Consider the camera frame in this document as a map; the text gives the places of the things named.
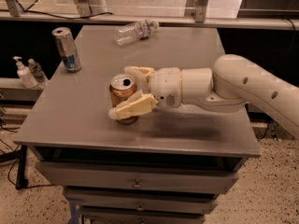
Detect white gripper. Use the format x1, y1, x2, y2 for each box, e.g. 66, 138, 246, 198
108, 66, 181, 120

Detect orange LaCroix can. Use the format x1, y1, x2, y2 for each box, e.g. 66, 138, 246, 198
108, 73, 140, 125

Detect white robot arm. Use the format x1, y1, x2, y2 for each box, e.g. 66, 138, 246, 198
108, 54, 299, 138

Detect clear plastic water bottle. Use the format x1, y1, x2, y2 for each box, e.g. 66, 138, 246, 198
114, 20, 160, 46

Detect silver blue energy drink can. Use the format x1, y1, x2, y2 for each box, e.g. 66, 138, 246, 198
52, 27, 81, 73

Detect small clear bottle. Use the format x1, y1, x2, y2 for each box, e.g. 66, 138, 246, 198
28, 59, 48, 87

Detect white pump dispenser bottle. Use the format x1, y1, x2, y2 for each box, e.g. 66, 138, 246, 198
13, 56, 37, 89

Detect grey drawer cabinet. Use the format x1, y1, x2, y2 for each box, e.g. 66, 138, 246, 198
12, 24, 262, 224

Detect top grey drawer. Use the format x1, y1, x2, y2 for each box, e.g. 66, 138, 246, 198
36, 161, 238, 194

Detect grey drawer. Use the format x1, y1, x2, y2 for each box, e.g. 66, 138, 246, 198
64, 189, 218, 214
36, 161, 238, 194
81, 206, 206, 224

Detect middle grey drawer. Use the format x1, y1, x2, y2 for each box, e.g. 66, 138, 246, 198
64, 189, 218, 214

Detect bottom grey drawer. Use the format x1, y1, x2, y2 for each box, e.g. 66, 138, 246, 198
81, 206, 206, 224

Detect black metal stand leg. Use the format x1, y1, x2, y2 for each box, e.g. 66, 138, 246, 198
16, 146, 28, 190

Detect black cable on ledge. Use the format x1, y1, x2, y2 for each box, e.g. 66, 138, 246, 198
0, 0, 115, 20

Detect black floor cables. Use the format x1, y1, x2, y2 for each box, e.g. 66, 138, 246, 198
0, 115, 24, 189

